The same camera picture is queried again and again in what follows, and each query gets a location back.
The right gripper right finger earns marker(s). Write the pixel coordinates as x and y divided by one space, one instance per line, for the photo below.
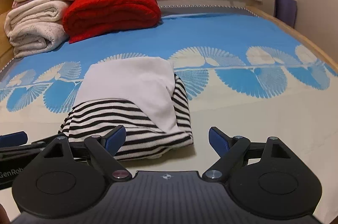
219 141

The blue white patterned bedsheet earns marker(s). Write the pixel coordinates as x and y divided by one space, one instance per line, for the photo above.
242 73

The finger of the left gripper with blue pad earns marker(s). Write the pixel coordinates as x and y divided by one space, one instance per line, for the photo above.
13 139

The cream folded blanket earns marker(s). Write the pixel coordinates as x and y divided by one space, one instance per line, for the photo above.
36 27

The red folded blanket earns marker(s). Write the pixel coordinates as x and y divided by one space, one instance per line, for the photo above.
90 18

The striped white knit garment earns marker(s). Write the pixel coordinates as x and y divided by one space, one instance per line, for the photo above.
144 95

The wooden bed frame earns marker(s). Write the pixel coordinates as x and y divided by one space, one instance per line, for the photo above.
309 30

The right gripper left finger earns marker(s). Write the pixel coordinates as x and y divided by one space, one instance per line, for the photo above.
114 140

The purple box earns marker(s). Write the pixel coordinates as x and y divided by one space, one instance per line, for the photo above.
286 11

